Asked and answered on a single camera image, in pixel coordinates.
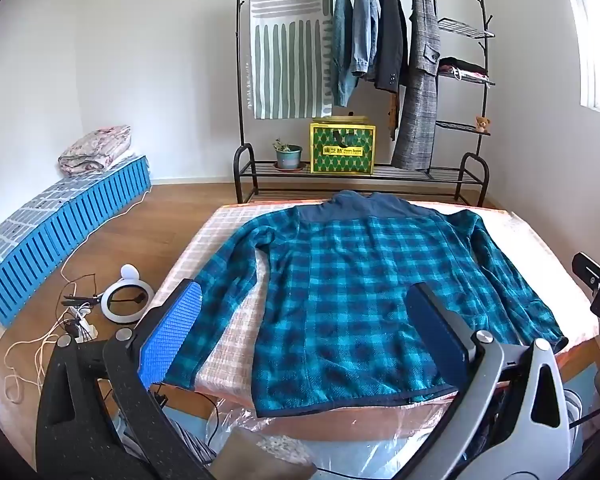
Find clear plastic sheet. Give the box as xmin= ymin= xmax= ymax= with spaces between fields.
xmin=205 ymin=400 xmax=456 ymax=480

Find teal denim shirt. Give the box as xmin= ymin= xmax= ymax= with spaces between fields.
xmin=330 ymin=0 xmax=357 ymax=108

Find black metal clothes rack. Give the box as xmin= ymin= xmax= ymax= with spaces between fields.
xmin=232 ymin=0 xmax=497 ymax=206

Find blue denim jacket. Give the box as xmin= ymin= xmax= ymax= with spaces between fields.
xmin=350 ymin=0 xmax=382 ymax=82

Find blue slatted folding mat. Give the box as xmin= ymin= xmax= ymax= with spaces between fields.
xmin=0 ymin=154 xmax=152 ymax=343

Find folded clothes on rack shelf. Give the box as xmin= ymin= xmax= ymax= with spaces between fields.
xmin=439 ymin=57 xmax=492 ymax=82

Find grey striped hanging cloth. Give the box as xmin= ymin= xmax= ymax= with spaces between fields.
xmin=247 ymin=0 xmax=336 ymax=121

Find green patterned box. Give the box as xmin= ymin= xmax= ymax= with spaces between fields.
xmin=309 ymin=116 xmax=377 ymax=176

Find white power strip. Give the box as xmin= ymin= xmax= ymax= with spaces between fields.
xmin=62 ymin=305 xmax=101 ymax=343

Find white ring light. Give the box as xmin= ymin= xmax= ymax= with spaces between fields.
xmin=100 ymin=264 xmax=156 ymax=325

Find dark blazer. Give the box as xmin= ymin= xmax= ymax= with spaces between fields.
xmin=365 ymin=0 xmax=410 ymax=96

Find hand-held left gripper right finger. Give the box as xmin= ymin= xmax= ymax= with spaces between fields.
xmin=380 ymin=282 xmax=576 ymax=480

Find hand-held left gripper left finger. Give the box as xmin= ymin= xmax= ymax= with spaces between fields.
xmin=35 ymin=280 xmax=217 ymax=480

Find white cable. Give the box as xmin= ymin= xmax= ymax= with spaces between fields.
xmin=2 ymin=270 xmax=101 ymax=403

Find teal plaid fleece jacket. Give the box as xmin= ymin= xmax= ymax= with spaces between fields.
xmin=192 ymin=191 xmax=570 ymax=418

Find grey plaid coat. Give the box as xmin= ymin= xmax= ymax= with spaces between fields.
xmin=391 ymin=0 xmax=442 ymax=172

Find floral folded quilt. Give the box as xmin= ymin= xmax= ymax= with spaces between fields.
xmin=57 ymin=125 xmax=133 ymax=177

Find window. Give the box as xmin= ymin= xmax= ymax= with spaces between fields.
xmin=555 ymin=0 xmax=600 ymax=121

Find small potted plant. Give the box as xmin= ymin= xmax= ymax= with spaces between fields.
xmin=272 ymin=137 xmax=304 ymax=173

